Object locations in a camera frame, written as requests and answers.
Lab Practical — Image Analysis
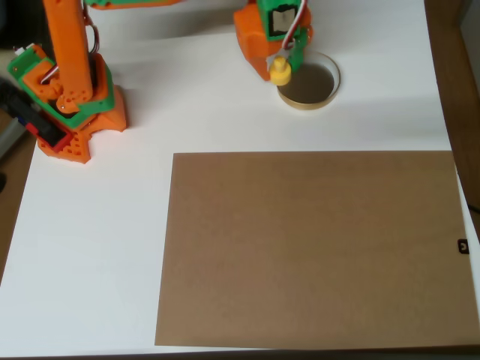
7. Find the small yellow peg piece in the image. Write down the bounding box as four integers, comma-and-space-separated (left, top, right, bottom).
270, 55, 293, 87

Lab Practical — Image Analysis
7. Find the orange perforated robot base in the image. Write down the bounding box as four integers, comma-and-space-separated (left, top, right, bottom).
37, 85, 128, 166

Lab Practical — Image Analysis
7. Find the round shallow gold-rimmed bowl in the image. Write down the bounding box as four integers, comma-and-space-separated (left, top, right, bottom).
276, 51, 342, 112

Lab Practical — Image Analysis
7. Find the white base board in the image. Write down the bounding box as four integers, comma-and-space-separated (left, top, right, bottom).
0, 0, 480, 357

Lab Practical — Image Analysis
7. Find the brown cardboard mat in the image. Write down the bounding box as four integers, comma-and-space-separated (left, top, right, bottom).
154, 150, 480, 348

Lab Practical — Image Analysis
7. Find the black and red controller box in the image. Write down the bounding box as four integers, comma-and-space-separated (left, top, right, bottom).
0, 80, 74, 153

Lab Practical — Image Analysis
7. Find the white and red servo cable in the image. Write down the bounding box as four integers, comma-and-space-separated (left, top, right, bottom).
281, 0, 311, 52

